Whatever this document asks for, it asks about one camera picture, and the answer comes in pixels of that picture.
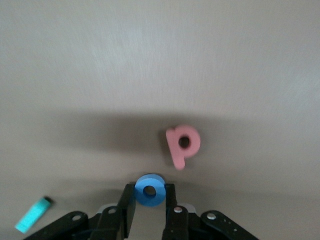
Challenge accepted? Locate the pink foam letter p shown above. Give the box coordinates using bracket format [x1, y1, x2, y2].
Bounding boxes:
[165, 124, 202, 172]

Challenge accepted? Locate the teal foam letter l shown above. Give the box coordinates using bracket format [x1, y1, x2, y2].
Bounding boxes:
[14, 196, 54, 233]

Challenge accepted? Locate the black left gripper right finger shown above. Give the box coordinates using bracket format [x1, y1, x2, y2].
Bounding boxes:
[162, 184, 258, 240]

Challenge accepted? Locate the blue foam letter o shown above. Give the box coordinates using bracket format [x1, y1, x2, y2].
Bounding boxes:
[133, 173, 167, 208]

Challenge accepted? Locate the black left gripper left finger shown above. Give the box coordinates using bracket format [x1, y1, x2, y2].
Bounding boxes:
[23, 184, 137, 240]

